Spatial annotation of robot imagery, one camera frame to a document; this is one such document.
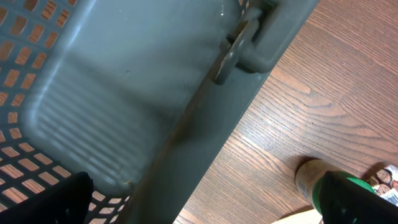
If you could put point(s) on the green round lid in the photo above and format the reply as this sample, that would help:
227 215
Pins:
309 178

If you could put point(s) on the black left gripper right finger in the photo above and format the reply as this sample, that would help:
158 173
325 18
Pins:
344 202

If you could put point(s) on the grey plastic mesh basket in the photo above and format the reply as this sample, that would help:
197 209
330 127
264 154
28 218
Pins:
141 95

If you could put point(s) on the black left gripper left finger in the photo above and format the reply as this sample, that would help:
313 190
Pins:
66 202

